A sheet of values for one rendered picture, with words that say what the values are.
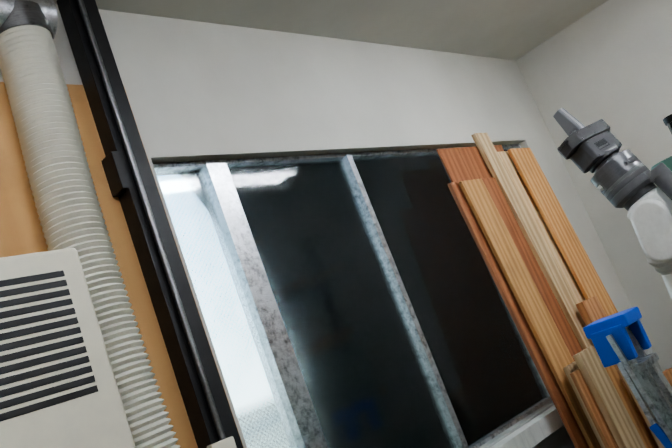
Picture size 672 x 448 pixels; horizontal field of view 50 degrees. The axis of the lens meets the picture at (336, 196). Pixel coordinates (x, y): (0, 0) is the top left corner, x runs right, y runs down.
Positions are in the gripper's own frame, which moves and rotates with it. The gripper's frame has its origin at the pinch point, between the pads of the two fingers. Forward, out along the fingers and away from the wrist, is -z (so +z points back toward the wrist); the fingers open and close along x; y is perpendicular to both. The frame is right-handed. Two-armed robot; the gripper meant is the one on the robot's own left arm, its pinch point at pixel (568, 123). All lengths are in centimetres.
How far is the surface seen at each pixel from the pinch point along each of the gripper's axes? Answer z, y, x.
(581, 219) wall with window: -24, -205, 220
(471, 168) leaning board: -62, -156, 130
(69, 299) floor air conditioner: -39, -67, -79
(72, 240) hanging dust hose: -59, -78, -70
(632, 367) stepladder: 47, -108, 77
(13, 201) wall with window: -81, -86, -76
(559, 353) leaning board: 28, -165, 107
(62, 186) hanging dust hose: -73, -75, -66
